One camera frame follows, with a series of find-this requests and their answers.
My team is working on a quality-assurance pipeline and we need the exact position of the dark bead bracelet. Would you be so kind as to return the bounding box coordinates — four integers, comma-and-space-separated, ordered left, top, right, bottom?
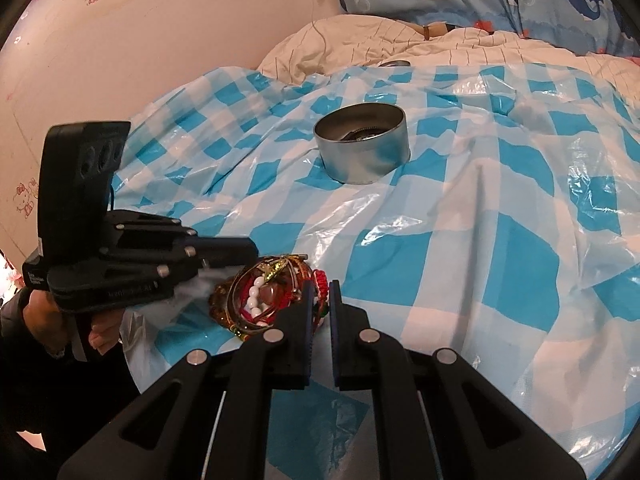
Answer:
341, 127, 383, 143

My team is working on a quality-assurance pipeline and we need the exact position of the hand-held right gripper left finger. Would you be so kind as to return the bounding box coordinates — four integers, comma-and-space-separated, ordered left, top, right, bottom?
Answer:
57, 280, 318, 480

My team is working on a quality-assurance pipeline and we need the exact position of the red braided cord bracelet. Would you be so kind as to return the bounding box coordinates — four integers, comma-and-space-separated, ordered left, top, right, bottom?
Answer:
300, 269, 332, 332

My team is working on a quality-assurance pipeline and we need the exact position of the person's left hand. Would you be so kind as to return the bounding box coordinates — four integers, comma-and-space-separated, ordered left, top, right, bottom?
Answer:
20, 287, 126, 361

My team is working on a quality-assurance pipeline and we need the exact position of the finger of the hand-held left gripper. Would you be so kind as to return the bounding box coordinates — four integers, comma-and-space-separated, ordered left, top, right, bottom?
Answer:
164, 237, 259, 285
106, 210, 200, 252

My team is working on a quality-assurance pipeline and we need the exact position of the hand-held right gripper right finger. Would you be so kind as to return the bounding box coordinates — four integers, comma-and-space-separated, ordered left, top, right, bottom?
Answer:
327, 280, 587, 480

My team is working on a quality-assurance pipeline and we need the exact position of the white quilted duvet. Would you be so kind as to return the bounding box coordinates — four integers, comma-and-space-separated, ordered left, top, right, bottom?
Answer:
257, 14, 640, 92

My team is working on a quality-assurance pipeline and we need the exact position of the blue checked plastic sheet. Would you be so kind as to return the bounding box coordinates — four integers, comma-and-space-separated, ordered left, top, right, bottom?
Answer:
107, 62, 640, 480

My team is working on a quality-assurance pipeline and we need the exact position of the pile of assorted bracelets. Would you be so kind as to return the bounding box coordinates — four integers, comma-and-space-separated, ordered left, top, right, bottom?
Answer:
209, 254, 333, 343

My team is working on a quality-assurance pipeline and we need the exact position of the white cable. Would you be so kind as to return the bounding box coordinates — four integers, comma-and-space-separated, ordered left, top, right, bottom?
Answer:
307, 0, 335, 68

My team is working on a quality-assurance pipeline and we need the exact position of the round metal tin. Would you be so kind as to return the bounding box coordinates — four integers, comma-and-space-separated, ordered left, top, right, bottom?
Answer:
313, 102, 411, 185

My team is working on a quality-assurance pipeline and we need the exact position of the person's left forearm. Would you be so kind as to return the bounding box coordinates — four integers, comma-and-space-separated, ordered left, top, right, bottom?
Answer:
0, 305, 143, 466

